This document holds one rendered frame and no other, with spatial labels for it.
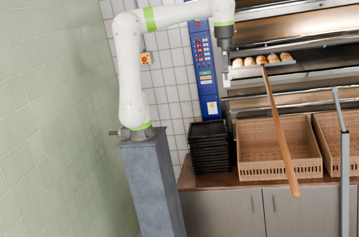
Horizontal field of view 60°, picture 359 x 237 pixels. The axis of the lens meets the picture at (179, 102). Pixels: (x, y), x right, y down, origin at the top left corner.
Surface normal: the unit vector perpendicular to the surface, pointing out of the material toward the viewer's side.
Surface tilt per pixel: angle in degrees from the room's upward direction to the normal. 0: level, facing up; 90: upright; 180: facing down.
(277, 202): 90
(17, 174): 90
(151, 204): 90
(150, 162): 90
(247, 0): 70
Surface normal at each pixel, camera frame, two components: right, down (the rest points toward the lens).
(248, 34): -0.22, 0.00
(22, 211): 0.97, -0.10
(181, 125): -0.17, 0.34
